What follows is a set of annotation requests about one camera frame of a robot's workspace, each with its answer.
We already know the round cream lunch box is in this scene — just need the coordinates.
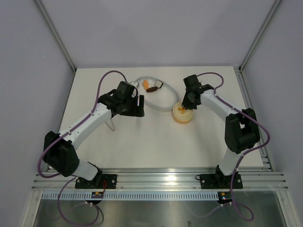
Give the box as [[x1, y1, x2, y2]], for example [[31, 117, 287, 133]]
[[172, 103, 194, 124]]

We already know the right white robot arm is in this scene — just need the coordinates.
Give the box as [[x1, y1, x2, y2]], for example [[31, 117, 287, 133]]
[[182, 87, 260, 187]]

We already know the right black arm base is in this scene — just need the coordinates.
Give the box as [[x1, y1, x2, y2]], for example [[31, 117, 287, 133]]
[[195, 173, 243, 190]]

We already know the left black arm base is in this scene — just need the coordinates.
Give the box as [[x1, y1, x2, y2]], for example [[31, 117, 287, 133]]
[[75, 174, 117, 189]]

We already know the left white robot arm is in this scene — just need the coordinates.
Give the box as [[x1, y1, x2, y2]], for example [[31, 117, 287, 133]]
[[37, 94, 144, 188]]

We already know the dark brown food piece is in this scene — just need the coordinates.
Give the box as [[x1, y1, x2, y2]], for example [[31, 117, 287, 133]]
[[146, 87, 158, 93]]

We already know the orange food piece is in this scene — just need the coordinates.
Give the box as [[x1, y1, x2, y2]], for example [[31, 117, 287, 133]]
[[143, 80, 149, 89]]

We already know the white oval plate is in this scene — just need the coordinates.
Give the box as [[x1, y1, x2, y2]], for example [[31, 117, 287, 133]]
[[135, 76, 179, 111]]

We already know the white black sushi piece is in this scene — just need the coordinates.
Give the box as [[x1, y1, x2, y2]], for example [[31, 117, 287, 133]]
[[155, 80, 163, 89]]

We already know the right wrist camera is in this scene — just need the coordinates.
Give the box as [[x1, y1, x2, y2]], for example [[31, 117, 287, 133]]
[[183, 74, 202, 91]]

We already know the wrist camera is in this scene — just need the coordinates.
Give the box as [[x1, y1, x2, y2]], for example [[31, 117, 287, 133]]
[[183, 74, 202, 91], [116, 81, 139, 99]]

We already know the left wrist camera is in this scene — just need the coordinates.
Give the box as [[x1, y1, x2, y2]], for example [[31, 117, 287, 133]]
[[116, 81, 139, 99]]

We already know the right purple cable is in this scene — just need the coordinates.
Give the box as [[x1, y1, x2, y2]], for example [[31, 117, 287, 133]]
[[189, 72, 272, 221]]

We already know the purple cable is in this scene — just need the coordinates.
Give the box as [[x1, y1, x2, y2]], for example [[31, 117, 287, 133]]
[[189, 72, 272, 221], [37, 70, 130, 224]]

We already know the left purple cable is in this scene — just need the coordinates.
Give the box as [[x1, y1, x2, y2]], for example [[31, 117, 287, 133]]
[[37, 70, 130, 224]]

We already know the aluminium front rail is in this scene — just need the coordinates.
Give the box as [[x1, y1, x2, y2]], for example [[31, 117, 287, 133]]
[[32, 167, 288, 192]]

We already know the white slotted cable duct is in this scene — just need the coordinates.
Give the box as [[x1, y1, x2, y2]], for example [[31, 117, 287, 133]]
[[42, 191, 219, 201]]

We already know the right aluminium frame post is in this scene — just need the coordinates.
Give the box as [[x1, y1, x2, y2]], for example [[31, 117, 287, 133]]
[[238, 0, 283, 73]]

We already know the aluminium frame post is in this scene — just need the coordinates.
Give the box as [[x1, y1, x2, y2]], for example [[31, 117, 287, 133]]
[[33, 0, 77, 74], [238, 0, 283, 73]]

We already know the left aluminium frame post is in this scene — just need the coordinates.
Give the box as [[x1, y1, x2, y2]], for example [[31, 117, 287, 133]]
[[33, 0, 77, 74]]

